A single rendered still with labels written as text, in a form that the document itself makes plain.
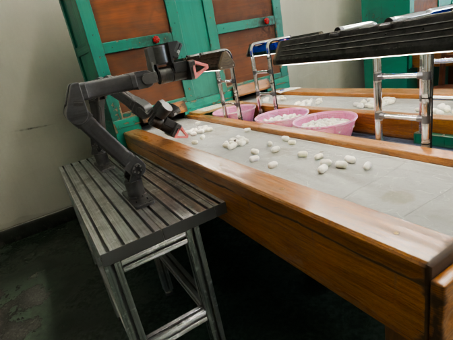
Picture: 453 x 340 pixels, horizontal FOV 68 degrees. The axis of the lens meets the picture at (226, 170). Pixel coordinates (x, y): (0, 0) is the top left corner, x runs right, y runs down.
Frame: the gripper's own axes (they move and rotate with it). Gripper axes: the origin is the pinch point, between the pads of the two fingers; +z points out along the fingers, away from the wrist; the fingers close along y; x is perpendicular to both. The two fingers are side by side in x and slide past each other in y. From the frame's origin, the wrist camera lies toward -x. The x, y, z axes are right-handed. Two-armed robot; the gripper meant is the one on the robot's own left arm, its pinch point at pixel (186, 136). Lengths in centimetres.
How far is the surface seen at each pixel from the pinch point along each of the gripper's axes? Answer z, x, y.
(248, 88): 51, -53, 49
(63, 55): -52, -24, 149
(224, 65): -9.0, -31.5, -24.1
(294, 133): 18, -16, -51
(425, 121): 17, -26, -99
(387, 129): 46, -33, -69
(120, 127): -16, 9, 54
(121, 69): -29, -22, 55
